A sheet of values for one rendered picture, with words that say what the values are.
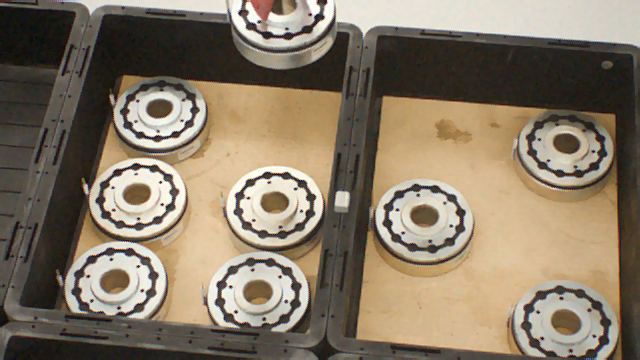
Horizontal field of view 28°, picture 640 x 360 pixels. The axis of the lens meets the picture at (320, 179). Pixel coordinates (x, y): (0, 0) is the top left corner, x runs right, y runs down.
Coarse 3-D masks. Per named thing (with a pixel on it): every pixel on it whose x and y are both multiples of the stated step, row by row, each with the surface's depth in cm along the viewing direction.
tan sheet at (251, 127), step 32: (224, 96) 145; (256, 96) 145; (288, 96) 145; (320, 96) 145; (224, 128) 142; (256, 128) 142; (288, 128) 142; (320, 128) 142; (192, 160) 140; (224, 160) 140; (256, 160) 140; (288, 160) 140; (320, 160) 140; (192, 192) 137; (224, 192) 137; (192, 224) 135; (224, 224) 135; (160, 256) 133; (192, 256) 132; (224, 256) 132; (192, 288) 130; (192, 320) 128
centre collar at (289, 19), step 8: (296, 0) 124; (304, 0) 124; (304, 8) 123; (272, 16) 123; (280, 16) 123; (288, 16) 123; (296, 16) 123; (272, 24) 123; (280, 24) 122; (288, 24) 123
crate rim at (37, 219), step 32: (96, 32) 138; (352, 32) 137; (352, 64) 134; (352, 96) 132; (64, 128) 130; (32, 224) 123; (32, 256) 121; (320, 256) 120; (320, 288) 120; (32, 320) 117; (64, 320) 117; (128, 320) 117; (160, 320) 117; (320, 320) 116; (320, 352) 117
